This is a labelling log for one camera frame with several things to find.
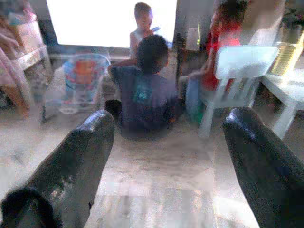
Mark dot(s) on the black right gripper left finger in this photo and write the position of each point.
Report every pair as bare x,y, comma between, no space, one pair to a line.
71,161

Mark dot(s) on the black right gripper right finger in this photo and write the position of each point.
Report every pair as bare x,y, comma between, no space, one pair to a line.
263,161

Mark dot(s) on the white plastic table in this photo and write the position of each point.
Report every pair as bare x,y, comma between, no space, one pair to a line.
289,88

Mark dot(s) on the colourful mesh toy basket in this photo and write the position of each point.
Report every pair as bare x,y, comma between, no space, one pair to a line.
83,71

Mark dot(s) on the child in navy shirt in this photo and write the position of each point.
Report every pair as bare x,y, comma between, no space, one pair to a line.
147,95

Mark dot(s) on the white plastic chair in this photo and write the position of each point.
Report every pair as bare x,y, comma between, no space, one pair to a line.
244,59

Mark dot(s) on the yellow ribbed stack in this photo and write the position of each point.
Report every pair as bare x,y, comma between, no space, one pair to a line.
285,59

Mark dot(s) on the light wooden table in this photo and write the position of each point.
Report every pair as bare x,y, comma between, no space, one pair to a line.
31,59

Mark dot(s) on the person in pink garment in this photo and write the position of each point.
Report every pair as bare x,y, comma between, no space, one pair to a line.
9,69

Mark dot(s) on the child in red shirt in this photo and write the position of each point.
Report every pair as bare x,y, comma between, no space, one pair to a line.
223,35

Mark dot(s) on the cardboard box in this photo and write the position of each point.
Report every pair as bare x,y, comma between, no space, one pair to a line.
28,35

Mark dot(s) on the child in white sleeveless top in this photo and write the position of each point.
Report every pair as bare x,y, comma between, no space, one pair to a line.
142,19

